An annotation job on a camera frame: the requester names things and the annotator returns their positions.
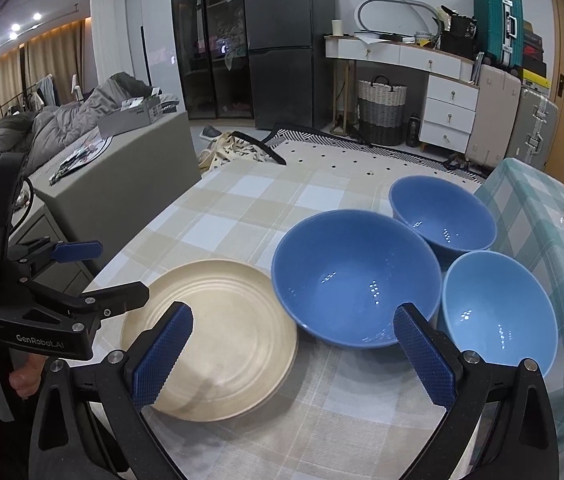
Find dark grey fridge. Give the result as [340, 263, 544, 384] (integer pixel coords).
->
[242, 0, 337, 131]

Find white curtain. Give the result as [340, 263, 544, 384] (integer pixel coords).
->
[89, 0, 150, 91]

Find ceiling spot lights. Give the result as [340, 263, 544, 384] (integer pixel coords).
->
[0, 10, 45, 68]

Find dark glass cabinet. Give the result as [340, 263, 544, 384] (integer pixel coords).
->
[169, 0, 255, 121]

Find teal checked tablecloth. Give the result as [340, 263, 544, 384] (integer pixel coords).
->
[472, 157, 564, 431]

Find yellow box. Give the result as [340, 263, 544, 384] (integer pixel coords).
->
[522, 67, 549, 88]

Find person's left hand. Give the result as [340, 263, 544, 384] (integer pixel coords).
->
[0, 335, 45, 400]

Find oval mirror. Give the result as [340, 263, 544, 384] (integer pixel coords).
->
[355, 0, 443, 36]

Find large blue bowl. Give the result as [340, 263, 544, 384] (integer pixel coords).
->
[271, 210, 443, 350]

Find white dressing desk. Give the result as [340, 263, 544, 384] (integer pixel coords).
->
[324, 35, 480, 153]

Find patterned tote bag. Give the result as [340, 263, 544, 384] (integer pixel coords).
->
[197, 131, 287, 173]

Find light blue bowl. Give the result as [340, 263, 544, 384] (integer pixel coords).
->
[437, 251, 558, 378]

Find grey shoe box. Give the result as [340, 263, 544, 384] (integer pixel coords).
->
[98, 95, 180, 138]

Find black bag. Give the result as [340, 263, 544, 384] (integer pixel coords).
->
[439, 10, 478, 58]

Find clothes rack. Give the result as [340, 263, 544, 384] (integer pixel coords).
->
[0, 74, 57, 116]

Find grey duvet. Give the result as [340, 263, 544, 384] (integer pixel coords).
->
[0, 72, 163, 196]

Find printed magazine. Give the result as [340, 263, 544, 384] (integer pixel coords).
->
[49, 137, 112, 186]

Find black and white rug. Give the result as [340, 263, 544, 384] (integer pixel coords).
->
[262, 127, 488, 183]

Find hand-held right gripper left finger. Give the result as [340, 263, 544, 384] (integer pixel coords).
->
[29, 301, 193, 480]

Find beige curtain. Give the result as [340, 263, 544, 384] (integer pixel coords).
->
[0, 17, 95, 136]

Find woven laundry basket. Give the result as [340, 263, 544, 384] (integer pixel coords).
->
[357, 76, 407, 147]

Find stack of dark boxes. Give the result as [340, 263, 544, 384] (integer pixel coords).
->
[519, 20, 548, 78]

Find green suitcase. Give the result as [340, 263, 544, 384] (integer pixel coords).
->
[473, 0, 524, 71]

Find small dark blue bowl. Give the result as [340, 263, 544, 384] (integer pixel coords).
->
[388, 176, 498, 268]

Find silver suitcase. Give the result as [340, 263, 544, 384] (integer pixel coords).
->
[504, 85, 560, 171]

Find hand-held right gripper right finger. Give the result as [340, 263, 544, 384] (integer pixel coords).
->
[393, 302, 560, 480]

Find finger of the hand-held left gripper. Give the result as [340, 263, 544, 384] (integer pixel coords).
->
[9, 240, 104, 278]
[26, 281, 151, 333]

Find beige suitcase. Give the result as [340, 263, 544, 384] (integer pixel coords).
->
[464, 62, 521, 171]

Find grey nightstand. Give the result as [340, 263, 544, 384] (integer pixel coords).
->
[9, 200, 97, 286]

